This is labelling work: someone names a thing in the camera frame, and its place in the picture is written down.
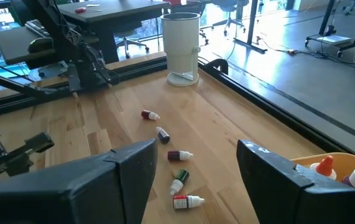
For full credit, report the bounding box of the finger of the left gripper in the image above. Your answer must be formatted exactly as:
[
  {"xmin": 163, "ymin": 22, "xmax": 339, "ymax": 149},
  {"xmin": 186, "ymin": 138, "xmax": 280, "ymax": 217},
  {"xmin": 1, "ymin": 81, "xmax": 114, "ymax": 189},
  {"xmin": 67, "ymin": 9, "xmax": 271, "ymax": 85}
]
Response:
[
  {"xmin": 7, "ymin": 132, "xmax": 55, "ymax": 162},
  {"xmin": 4, "ymin": 156, "xmax": 34, "ymax": 177}
]

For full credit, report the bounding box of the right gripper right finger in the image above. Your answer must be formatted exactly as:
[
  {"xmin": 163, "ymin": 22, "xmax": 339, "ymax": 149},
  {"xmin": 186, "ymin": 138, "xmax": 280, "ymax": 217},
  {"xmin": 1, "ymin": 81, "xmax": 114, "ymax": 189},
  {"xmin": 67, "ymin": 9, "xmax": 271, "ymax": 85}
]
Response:
[{"xmin": 236, "ymin": 139, "xmax": 355, "ymax": 224}]

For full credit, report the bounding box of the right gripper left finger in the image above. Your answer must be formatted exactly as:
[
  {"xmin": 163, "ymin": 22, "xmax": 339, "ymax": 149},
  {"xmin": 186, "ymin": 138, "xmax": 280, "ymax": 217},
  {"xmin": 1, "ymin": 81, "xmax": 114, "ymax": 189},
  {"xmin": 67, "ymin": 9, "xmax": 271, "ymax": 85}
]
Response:
[{"xmin": 0, "ymin": 138, "xmax": 159, "ymax": 224}]

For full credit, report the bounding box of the large orange-capped food coloring bottle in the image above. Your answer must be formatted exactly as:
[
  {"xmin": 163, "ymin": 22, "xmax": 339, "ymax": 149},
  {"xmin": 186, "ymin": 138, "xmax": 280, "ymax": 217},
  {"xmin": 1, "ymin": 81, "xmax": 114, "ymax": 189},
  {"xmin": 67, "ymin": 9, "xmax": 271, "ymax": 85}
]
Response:
[{"xmin": 309, "ymin": 154, "xmax": 338, "ymax": 180}]

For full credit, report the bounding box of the yellow plastic bin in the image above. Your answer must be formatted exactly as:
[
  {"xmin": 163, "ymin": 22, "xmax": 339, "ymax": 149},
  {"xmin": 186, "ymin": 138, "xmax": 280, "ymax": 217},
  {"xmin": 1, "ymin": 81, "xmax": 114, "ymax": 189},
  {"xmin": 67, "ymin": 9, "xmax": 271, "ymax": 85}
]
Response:
[{"xmin": 290, "ymin": 152, "xmax": 355, "ymax": 187}]

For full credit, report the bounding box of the small dark blue dropper bottle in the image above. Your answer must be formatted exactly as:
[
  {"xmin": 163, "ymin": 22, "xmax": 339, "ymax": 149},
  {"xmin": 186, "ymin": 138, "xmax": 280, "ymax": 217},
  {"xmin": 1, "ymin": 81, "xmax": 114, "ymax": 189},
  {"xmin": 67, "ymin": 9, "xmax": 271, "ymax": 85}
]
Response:
[{"xmin": 155, "ymin": 126, "xmax": 171, "ymax": 145}]

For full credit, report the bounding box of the black computer mouse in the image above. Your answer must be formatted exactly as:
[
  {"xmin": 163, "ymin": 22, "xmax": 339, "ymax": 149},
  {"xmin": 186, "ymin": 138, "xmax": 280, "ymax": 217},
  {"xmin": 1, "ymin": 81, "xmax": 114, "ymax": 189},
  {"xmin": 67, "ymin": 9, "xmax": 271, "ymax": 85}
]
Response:
[{"xmin": 27, "ymin": 37, "xmax": 54, "ymax": 54}]

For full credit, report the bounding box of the grey keyboard tray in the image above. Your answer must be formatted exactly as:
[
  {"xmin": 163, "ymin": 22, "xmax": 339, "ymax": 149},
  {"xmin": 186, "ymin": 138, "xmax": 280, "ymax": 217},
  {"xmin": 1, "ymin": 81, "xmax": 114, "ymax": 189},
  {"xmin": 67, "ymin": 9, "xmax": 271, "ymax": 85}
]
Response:
[{"xmin": 0, "ymin": 26, "xmax": 57, "ymax": 70}]

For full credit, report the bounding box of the small red-labelled dropper bottle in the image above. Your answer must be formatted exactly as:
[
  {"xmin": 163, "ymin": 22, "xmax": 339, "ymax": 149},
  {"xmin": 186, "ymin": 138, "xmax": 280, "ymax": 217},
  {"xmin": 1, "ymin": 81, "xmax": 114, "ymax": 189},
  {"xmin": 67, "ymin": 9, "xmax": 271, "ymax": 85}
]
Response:
[{"xmin": 172, "ymin": 194, "xmax": 206, "ymax": 210}]

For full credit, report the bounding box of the small dark red dropper bottle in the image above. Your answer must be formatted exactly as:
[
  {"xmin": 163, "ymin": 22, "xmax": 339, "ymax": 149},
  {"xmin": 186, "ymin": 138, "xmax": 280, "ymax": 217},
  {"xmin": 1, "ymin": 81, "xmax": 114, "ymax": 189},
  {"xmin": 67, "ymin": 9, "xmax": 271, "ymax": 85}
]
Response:
[{"xmin": 141, "ymin": 109, "xmax": 161, "ymax": 121}]

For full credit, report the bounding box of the small green dropper bottle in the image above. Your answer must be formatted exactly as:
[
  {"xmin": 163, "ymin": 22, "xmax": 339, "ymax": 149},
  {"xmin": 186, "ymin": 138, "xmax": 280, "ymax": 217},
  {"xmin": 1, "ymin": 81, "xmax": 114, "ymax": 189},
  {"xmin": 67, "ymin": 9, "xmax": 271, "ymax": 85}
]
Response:
[{"xmin": 169, "ymin": 169, "xmax": 190, "ymax": 196}]

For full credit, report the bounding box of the small maroon dropper bottle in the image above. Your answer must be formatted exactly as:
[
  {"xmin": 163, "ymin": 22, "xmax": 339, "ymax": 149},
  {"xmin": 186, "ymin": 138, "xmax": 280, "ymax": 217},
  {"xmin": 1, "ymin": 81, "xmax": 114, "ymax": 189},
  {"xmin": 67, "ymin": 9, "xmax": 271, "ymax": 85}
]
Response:
[{"xmin": 167, "ymin": 150, "xmax": 194, "ymax": 162}]

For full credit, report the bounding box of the black keyboard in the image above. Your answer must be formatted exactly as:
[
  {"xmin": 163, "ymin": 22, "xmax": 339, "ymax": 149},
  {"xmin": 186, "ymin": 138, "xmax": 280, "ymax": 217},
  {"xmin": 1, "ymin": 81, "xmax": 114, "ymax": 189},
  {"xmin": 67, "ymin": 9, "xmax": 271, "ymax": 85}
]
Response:
[{"xmin": 24, "ymin": 19, "xmax": 53, "ymax": 39}]

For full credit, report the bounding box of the black office chair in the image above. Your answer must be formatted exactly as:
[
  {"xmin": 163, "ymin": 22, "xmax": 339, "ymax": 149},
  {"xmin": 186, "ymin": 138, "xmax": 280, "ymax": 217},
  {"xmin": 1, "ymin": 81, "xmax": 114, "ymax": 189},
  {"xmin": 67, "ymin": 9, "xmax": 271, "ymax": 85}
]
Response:
[
  {"xmin": 211, "ymin": 0, "xmax": 250, "ymax": 35},
  {"xmin": 114, "ymin": 21, "xmax": 150, "ymax": 60}
]

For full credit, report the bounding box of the dark grey desk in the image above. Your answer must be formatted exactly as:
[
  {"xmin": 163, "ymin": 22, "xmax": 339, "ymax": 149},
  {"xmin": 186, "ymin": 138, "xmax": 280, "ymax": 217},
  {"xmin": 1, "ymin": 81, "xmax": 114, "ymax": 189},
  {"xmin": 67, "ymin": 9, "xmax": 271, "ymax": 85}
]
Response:
[{"xmin": 57, "ymin": 0, "xmax": 172, "ymax": 65}]

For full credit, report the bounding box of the white cylindrical container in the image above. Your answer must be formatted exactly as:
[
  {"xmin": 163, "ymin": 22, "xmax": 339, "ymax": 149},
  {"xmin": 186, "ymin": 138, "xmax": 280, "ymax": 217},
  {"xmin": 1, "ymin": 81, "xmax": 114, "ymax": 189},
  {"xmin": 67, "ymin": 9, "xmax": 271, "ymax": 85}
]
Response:
[{"xmin": 160, "ymin": 12, "xmax": 201, "ymax": 88}]

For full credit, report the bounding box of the black pole stand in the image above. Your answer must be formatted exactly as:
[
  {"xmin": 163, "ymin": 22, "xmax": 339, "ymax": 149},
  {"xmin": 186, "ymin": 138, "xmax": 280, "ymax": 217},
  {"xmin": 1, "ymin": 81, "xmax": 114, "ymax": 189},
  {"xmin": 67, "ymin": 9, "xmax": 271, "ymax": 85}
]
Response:
[{"xmin": 233, "ymin": 0, "xmax": 269, "ymax": 54}]

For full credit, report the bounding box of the black aluminium table frame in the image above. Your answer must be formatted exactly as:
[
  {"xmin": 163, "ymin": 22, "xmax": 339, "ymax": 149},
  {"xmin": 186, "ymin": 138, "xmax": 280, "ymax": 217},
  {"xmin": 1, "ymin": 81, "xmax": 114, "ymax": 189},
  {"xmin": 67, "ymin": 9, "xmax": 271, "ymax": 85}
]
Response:
[{"xmin": 0, "ymin": 55, "xmax": 355, "ymax": 156}]

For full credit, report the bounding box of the red-handled screwdriver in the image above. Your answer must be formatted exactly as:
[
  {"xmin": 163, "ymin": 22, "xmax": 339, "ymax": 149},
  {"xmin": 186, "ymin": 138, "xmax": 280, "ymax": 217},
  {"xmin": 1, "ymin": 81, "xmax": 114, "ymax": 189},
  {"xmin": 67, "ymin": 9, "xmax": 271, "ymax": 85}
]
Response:
[{"xmin": 73, "ymin": 4, "xmax": 102, "ymax": 14}]

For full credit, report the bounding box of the floor cable bundle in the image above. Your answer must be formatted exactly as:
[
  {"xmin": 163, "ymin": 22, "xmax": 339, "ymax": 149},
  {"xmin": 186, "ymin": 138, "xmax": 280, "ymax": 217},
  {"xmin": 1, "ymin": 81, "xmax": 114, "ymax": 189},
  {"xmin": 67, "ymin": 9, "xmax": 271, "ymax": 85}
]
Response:
[{"xmin": 256, "ymin": 35, "xmax": 355, "ymax": 68}]

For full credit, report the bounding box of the black wheeled cart frame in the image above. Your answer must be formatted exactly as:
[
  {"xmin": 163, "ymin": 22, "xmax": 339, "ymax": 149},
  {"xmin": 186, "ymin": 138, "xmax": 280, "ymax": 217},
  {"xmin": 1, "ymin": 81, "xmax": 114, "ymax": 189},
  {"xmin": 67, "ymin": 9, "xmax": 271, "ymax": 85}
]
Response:
[{"xmin": 304, "ymin": 0, "xmax": 355, "ymax": 60}]

